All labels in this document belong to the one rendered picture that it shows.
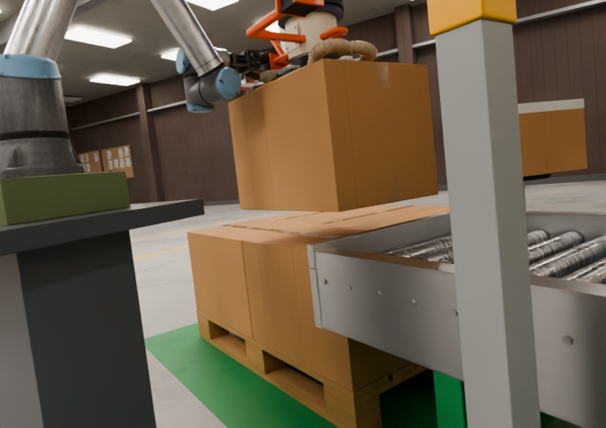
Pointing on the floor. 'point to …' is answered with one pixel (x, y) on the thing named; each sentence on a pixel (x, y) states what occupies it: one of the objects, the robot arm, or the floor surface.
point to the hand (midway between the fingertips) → (270, 66)
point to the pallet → (275, 367)
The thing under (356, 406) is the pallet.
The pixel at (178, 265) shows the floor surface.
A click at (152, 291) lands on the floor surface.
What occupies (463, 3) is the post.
